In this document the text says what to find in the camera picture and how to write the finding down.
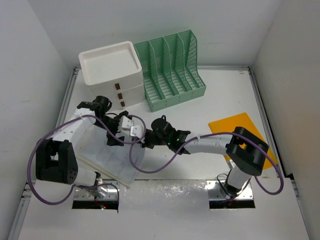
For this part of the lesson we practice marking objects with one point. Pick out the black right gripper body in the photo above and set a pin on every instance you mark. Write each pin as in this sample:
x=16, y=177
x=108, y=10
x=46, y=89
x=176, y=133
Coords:
x=151, y=139

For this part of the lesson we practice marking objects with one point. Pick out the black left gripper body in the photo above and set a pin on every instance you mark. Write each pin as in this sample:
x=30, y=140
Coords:
x=112, y=124

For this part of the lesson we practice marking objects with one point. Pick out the clear mesh document pouch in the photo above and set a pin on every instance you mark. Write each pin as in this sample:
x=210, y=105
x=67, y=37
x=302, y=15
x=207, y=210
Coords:
x=111, y=161

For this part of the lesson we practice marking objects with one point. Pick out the white drawer organizer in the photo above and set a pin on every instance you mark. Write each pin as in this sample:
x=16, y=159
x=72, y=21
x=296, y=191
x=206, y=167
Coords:
x=114, y=72

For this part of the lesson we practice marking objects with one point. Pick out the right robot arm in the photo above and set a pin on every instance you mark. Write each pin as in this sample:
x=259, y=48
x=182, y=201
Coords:
x=244, y=148

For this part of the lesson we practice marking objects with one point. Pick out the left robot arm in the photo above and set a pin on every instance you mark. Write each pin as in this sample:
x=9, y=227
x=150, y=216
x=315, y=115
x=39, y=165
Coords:
x=55, y=158

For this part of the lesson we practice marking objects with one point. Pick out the green mesh file rack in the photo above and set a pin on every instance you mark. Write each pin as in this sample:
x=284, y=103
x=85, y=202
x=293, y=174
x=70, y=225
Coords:
x=170, y=70

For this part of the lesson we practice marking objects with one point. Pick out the white front cover board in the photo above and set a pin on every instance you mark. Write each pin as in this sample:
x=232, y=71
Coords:
x=169, y=210

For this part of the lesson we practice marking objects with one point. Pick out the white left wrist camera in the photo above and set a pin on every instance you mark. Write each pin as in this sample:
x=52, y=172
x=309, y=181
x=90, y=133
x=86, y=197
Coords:
x=125, y=124

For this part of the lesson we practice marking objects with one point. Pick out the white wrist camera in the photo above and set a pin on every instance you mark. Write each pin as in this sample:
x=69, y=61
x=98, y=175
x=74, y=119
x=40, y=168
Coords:
x=125, y=124
x=137, y=131

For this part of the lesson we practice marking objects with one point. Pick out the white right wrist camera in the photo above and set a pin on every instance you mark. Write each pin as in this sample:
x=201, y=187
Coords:
x=137, y=131

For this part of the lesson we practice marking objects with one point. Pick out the aluminium table edge rail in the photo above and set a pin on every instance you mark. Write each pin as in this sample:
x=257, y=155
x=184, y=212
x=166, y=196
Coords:
x=233, y=90

